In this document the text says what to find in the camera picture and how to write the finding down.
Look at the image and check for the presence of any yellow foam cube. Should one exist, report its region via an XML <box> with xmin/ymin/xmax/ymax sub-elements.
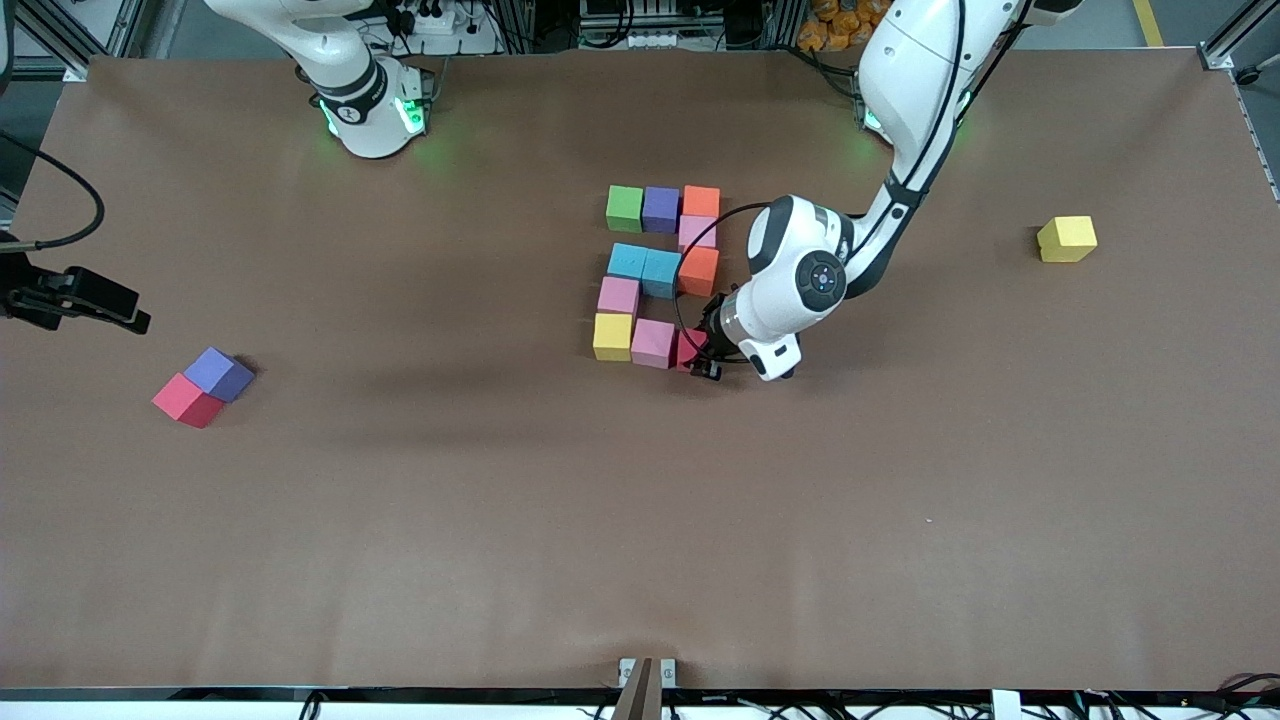
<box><xmin>592</xmin><ymin>312</ymin><xmax>635</xmax><ymax>363</ymax></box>
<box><xmin>1036</xmin><ymin>215</ymin><xmax>1099</xmax><ymax>264</ymax></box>

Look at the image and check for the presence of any purple foam cube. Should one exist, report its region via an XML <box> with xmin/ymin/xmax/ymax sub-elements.
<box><xmin>642</xmin><ymin>186</ymin><xmax>683</xmax><ymax>235</ymax></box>
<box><xmin>183</xmin><ymin>346</ymin><xmax>257</xmax><ymax>404</ymax></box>

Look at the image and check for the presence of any green foam cube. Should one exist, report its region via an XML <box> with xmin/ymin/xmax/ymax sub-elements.
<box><xmin>605</xmin><ymin>184</ymin><xmax>646</xmax><ymax>235</ymax></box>

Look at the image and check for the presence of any brown table mat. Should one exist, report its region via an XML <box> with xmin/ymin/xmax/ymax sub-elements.
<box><xmin>0</xmin><ymin>50</ymin><xmax>1280</xmax><ymax>691</ymax></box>

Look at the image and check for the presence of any black equipment rack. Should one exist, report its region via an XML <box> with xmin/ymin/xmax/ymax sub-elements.
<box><xmin>500</xmin><ymin>0</ymin><xmax>801</xmax><ymax>53</ymax></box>

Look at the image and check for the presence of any orange object pile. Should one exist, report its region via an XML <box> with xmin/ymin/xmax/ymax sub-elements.
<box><xmin>797</xmin><ymin>0</ymin><xmax>896</xmax><ymax>53</ymax></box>

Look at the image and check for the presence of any white power strip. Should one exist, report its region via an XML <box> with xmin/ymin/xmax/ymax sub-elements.
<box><xmin>385</xmin><ymin>0</ymin><xmax>501</xmax><ymax>57</ymax></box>

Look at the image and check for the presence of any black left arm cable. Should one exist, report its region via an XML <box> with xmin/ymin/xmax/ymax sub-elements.
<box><xmin>674</xmin><ymin>202</ymin><xmax>773</xmax><ymax>363</ymax></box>

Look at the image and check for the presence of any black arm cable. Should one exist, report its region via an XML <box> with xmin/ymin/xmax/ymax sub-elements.
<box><xmin>0</xmin><ymin>130</ymin><xmax>107</xmax><ymax>253</ymax></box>
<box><xmin>674</xmin><ymin>202</ymin><xmax>773</xmax><ymax>363</ymax></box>

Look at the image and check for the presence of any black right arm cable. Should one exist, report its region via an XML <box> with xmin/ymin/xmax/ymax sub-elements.
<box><xmin>0</xmin><ymin>130</ymin><xmax>107</xmax><ymax>253</ymax></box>

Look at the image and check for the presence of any aluminium frame profile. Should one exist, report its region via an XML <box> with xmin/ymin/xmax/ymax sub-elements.
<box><xmin>0</xmin><ymin>0</ymin><xmax>136</xmax><ymax>83</ymax></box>
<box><xmin>1195</xmin><ymin>0</ymin><xmax>1280</xmax><ymax>71</ymax></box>

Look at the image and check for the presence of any grey camera mounting post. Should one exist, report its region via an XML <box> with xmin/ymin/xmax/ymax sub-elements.
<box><xmin>612</xmin><ymin>657</ymin><xmax>679</xmax><ymax>720</ymax></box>

